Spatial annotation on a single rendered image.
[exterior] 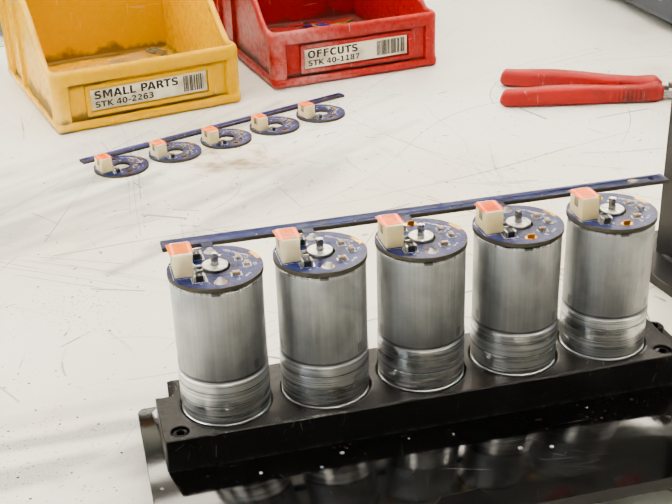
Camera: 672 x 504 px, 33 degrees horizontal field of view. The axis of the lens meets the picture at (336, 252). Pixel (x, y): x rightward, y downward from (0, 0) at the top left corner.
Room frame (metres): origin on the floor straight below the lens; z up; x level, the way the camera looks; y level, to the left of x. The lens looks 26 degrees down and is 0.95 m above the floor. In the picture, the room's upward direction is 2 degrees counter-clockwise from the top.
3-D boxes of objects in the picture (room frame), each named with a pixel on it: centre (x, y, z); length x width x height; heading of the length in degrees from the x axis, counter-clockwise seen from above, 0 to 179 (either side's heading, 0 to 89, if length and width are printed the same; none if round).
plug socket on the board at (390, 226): (0.27, -0.02, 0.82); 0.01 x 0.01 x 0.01; 14
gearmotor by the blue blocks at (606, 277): (0.29, -0.08, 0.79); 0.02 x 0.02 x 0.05
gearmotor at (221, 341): (0.26, 0.03, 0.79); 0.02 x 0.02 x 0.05
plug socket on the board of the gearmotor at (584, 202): (0.29, -0.07, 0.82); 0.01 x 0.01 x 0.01; 14
